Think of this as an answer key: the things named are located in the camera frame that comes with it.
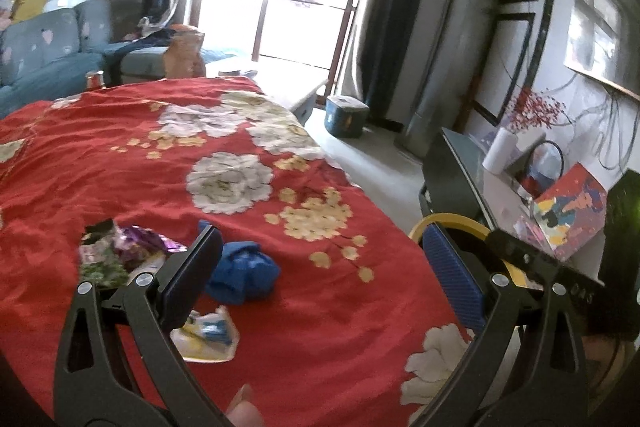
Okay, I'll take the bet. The wall-mounted screen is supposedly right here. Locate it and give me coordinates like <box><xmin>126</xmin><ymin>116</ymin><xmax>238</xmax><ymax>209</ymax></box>
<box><xmin>562</xmin><ymin>0</ymin><xmax>640</xmax><ymax>100</ymax></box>

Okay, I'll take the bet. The green printed snack wrapper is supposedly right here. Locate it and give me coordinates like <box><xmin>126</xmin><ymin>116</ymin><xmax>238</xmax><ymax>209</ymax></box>
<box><xmin>79</xmin><ymin>219</ymin><xmax>131</xmax><ymax>288</ymax></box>

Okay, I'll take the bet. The grey tower air conditioner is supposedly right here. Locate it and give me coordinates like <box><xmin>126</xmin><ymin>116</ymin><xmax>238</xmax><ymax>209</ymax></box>
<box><xmin>395</xmin><ymin>0</ymin><xmax>506</xmax><ymax>158</ymax></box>

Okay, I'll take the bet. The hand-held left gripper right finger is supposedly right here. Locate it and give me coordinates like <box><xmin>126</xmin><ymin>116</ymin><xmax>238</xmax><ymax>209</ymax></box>
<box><xmin>407</xmin><ymin>223</ymin><xmax>591</xmax><ymax>427</ymax></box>

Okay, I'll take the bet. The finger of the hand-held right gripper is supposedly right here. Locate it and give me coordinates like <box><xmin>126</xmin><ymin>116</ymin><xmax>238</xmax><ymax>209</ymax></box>
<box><xmin>486</xmin><ymin>229</ymin><xmax>608</xmax><ymax>308</ymax></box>

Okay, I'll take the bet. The red floral blanket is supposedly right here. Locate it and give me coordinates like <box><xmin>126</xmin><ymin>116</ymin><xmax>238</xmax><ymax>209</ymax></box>
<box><xmin>0</xmin><ymin>76</ymin><xmax>473</xmax><ymax>427</ymax></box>

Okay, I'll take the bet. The grey coffee table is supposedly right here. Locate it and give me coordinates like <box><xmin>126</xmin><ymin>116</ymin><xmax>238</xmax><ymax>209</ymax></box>
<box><xmin>205</xmin><ymin>59</ymin><xmax>331</xmax><ymax>128</ymax></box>

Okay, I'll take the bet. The blue cloth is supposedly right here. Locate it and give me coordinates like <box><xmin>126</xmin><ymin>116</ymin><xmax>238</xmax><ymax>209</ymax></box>
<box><xmin>197</xmin><ymin>219</ymin><xmax>281</xmax><ymax>306</ymax></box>

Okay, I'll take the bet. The white vase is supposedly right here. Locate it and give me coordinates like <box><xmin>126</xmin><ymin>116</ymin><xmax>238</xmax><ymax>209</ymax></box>
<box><xmin>481</xmin><ymin>127</ymin><xmax>517</xmax><ymax>174</ymax></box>

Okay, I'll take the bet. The dark glass-topped cabinet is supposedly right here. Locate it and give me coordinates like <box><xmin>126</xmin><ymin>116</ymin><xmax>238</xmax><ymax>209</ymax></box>
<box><xmin>419</xmin><ymin>127</ymin><xmax>608</xmax><ymax>288</ymax></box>

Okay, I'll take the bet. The person's right hand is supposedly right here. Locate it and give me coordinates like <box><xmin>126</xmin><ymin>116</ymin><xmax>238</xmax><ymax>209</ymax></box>
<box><xmin>582</xmin><ymin>334</ymin><xmax>628</xmax><ymax>408</ymax></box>

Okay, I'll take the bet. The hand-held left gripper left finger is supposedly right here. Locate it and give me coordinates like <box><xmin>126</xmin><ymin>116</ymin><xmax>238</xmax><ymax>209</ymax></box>
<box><xmin>52</xmin><ymin>224</ymin><xmax>224</xmax><ymax>427</ymax></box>

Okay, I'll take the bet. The colourful figure painting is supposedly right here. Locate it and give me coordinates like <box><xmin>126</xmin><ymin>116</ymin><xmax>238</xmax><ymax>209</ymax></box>
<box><xmin>532</xmin><ymin>163</ymin><xmax>608</xmax><ymax>262</ymax></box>

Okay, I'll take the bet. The blue floral sofa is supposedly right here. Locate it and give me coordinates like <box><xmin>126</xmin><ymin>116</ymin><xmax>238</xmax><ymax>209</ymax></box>
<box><xmin>0</xmin><ymin>0</ymin><xmax>236</xmax><ymax>120</ymax></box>

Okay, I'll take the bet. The purple snack wrapper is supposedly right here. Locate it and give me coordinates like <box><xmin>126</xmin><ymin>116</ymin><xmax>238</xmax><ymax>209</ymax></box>
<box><xmin>111</xmin><ymin>224</ymin><xmax>188</xmax><ymax>273</ymax></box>

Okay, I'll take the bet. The blue storage box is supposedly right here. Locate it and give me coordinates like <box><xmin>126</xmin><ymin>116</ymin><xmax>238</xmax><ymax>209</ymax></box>
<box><xmin>324</xmin><ymin>95</ymin><xmax>370</xmax><ymax>138</ymax></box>

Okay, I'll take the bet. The white and yellow packet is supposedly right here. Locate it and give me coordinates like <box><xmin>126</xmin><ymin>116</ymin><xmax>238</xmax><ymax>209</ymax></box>
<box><xmin>169</xmin><ymin>305</ymin><xmax>241</xmax><ymax>364</ymax></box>

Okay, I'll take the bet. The person's left hand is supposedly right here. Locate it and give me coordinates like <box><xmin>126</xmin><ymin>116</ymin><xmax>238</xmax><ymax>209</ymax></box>
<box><xmin>225</xmin><ymin>383</ymin><xmax>266</xmax><ymax>427</ymax></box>

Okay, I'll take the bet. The dark grey curtain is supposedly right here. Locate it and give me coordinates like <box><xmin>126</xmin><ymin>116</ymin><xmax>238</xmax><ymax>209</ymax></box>
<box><xmin>335</xmin><ymin>0</ymin><xmax>441</xmax><ymax>122</ymax></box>

